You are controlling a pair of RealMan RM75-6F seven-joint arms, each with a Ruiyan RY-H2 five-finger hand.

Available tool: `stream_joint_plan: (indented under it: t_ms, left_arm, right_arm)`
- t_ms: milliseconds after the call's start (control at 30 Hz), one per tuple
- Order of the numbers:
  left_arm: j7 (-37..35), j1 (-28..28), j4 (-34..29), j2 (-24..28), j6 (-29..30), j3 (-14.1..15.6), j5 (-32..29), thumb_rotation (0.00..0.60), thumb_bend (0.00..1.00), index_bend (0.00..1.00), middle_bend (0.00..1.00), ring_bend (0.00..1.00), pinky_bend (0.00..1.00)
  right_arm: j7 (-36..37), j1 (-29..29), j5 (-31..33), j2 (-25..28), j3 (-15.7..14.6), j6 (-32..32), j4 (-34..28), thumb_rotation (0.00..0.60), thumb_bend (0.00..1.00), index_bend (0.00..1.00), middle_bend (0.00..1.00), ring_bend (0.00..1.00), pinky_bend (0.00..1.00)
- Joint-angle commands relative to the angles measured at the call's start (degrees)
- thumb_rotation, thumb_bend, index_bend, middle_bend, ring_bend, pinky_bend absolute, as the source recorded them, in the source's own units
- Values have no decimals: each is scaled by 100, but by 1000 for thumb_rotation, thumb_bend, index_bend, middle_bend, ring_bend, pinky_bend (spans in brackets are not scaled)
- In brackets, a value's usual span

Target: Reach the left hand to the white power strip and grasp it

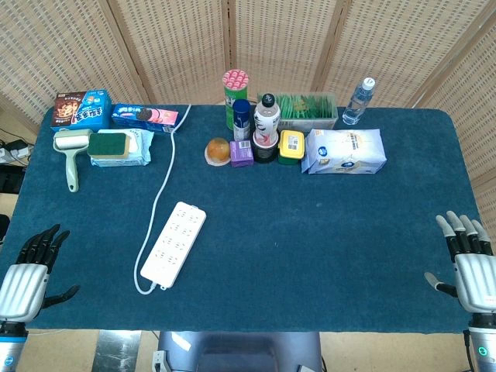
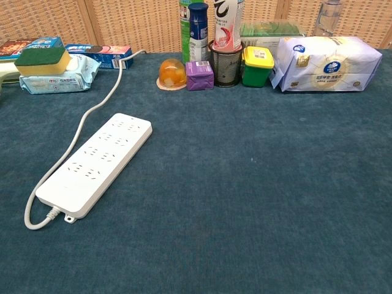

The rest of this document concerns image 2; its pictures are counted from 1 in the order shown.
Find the teal table cloth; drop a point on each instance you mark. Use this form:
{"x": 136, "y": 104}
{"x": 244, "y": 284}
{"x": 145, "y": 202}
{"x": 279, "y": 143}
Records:
{"x": 232, "y": 190}

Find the small purple box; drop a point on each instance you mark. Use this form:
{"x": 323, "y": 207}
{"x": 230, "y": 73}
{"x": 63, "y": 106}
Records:
{"x": 199, "y": 76}

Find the orange fruit jelly cup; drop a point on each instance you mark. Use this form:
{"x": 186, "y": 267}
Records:
{"x": 172, "y": 74}

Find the black mesh pen holder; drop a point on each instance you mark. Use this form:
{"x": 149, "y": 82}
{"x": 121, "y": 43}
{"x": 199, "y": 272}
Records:
{"x": 226, "y": 69}

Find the white power strip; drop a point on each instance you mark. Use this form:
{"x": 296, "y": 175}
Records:
{"x": 98, "y": 162}

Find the green container with yellow lid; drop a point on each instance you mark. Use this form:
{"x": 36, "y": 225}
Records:
{"x": 257, "y": 67}

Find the green spray can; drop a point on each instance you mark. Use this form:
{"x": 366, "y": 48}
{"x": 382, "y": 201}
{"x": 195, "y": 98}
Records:
{"x": 184, "y": 33}

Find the dark blue capped bottle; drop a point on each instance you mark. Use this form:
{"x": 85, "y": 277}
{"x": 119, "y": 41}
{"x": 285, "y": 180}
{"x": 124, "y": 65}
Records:
{"x": 198, "y": 27}

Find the pink and white bottle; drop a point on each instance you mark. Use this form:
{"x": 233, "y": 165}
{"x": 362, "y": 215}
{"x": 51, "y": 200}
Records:
{"x": 227, "y": 26}

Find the blue Oreo cookie box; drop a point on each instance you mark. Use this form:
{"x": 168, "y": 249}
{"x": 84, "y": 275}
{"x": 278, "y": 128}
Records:
{"x": 104, "y": 55}

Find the green and white carton box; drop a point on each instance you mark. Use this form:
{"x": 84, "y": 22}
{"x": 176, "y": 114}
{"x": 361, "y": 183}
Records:
{"x": 269, "y": 32}

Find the woven rattan screen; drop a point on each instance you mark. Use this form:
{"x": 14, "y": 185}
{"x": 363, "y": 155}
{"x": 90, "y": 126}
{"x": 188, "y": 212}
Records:
{"x": 134, "y": 21}

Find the light blue wet wipes pack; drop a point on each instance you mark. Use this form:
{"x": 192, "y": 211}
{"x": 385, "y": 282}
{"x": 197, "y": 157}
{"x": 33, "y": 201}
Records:
{"x": 58, "y": 80}

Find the lavender tissue pack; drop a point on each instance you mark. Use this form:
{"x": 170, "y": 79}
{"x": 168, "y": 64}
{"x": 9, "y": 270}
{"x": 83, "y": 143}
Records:
{"x": 327, "y": 64}

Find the green and yellow sponge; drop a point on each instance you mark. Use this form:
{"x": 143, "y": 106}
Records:
{"x": 43, "y": 61}

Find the clear plastic water bottle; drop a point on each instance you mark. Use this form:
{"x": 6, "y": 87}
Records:
{"x": 328, "y": 16}

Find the red and blue snack box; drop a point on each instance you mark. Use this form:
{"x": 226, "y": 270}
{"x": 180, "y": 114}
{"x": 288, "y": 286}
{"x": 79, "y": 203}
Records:
{"x": 27, "y": 46}

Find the pale green object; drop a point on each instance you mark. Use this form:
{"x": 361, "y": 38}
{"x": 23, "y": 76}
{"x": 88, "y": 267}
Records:
{"x": 6, "y": 78}

